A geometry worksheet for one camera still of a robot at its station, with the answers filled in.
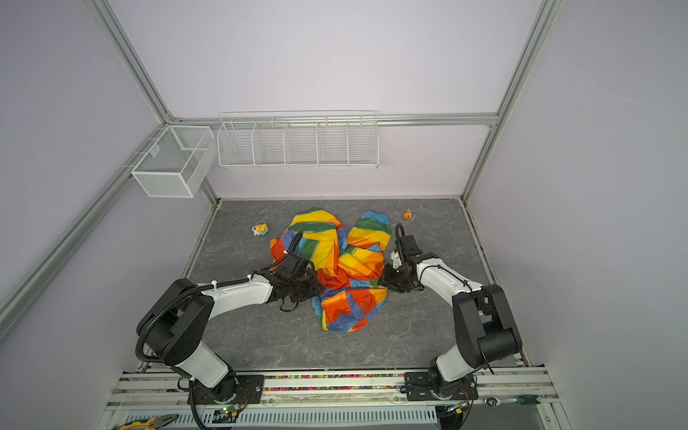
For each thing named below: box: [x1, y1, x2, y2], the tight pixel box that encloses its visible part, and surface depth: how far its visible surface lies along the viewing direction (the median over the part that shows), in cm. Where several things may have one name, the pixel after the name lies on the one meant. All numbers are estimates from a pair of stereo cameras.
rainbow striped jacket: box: [269, 207, 392, 333], surface depth 93 cm
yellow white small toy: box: [250, 223, 269, 237], surface depth 108 cm
